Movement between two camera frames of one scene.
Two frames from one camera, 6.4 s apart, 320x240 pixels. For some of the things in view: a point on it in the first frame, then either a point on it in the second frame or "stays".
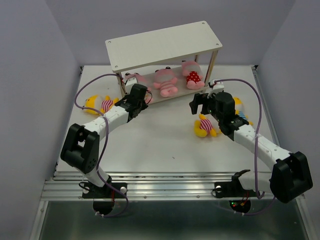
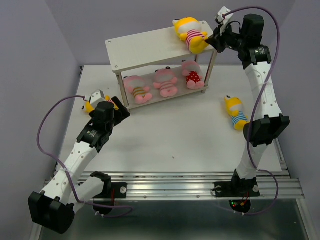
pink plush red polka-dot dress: (192, 71) stays
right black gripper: (200, 99) to (216, 40)
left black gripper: (143, 105) to (122, 113)
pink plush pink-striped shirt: (165, 80) stays
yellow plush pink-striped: (204, 127) to (189, 31)
